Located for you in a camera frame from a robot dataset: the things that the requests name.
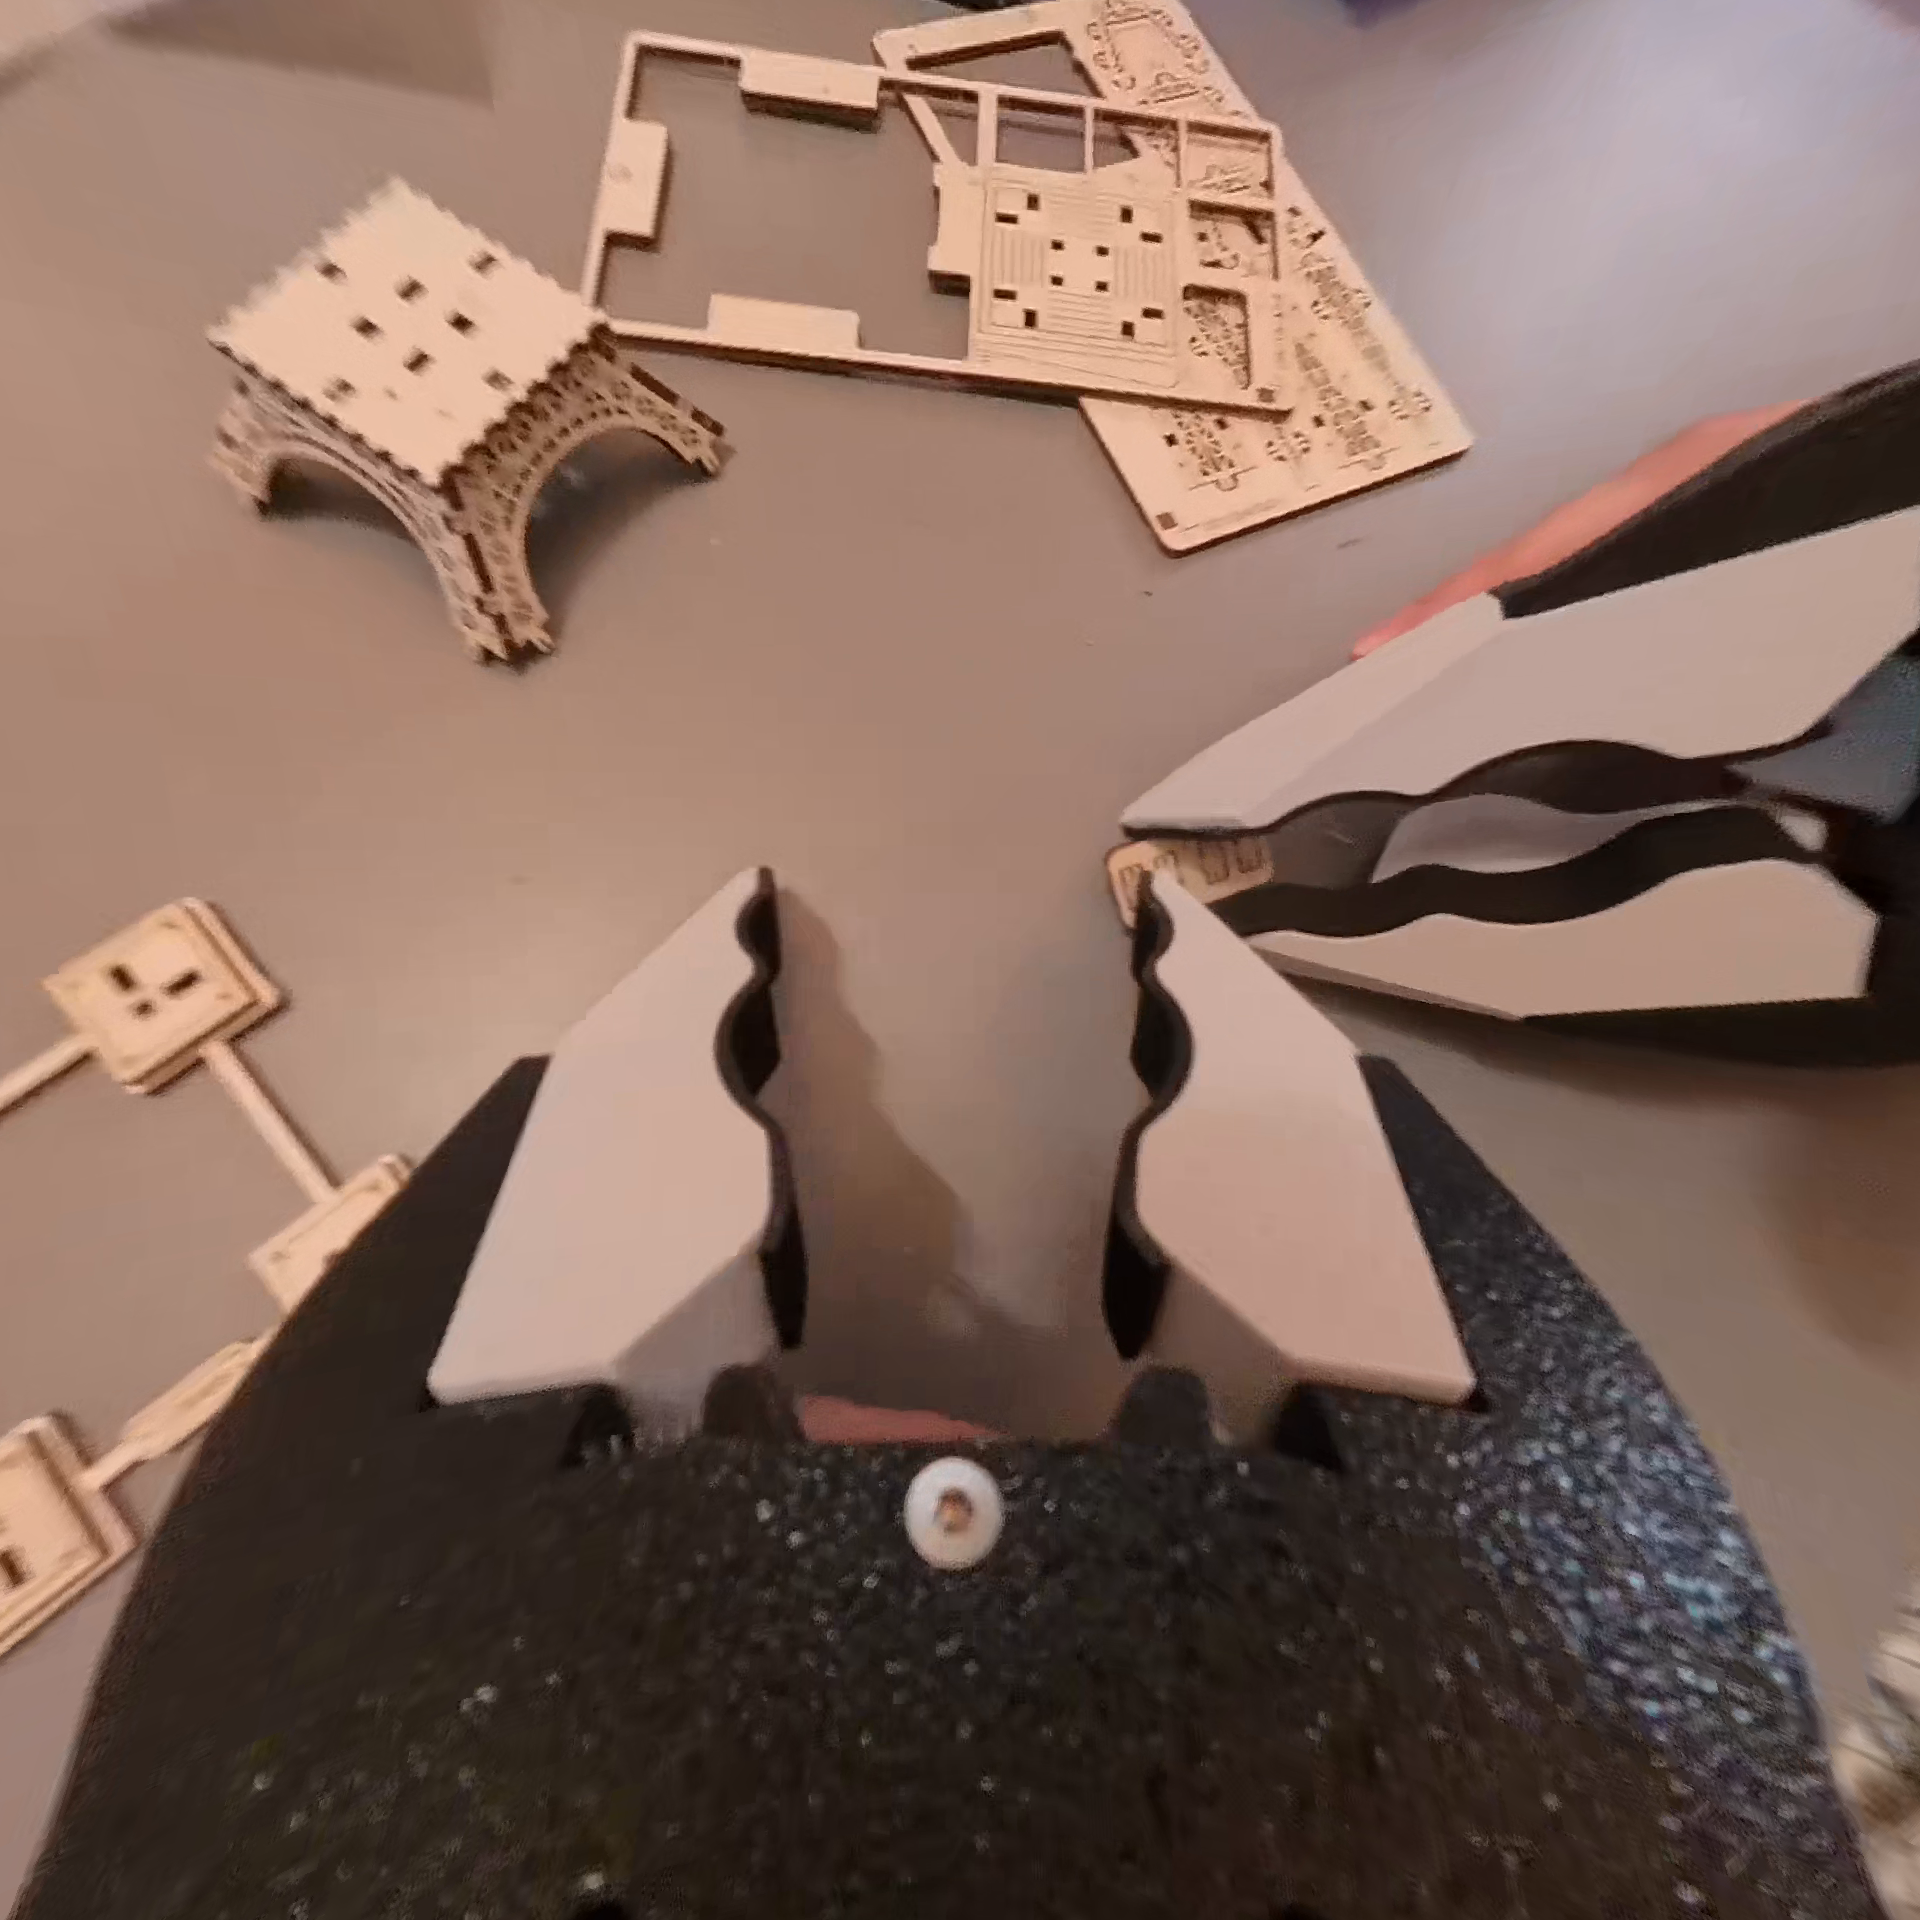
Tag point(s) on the wooden frame with square feet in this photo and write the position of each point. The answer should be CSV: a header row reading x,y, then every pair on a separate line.
x,y
158,999

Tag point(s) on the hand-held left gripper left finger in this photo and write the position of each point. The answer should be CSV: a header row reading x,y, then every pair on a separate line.
x,y
615,1201

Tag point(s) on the small rectangular wooden piece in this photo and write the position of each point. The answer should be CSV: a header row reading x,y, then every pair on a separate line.
x,y
1184,871

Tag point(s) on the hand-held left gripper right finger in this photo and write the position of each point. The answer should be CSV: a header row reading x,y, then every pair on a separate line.
x,y
1290,1201

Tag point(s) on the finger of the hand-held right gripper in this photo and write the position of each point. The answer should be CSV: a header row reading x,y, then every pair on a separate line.
x,y
1651,945
1574,674

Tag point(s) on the wooden tower base model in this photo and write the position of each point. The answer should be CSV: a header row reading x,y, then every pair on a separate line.
x,y
405,331

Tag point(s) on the person's printed shirt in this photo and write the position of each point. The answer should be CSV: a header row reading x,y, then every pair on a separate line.
x,y
1891,1725

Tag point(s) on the wooden sheet with square plate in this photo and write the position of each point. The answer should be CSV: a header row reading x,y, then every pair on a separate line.
x,y
630,195

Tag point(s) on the person's right hand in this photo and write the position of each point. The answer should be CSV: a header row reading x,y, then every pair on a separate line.
x,y
1531,554

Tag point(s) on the wooden sheet with lattice parts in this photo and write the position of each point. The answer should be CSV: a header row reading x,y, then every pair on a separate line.
x,y
1201,519

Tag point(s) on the grey desk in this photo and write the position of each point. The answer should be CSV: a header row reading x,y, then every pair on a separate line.
x,y
900,674

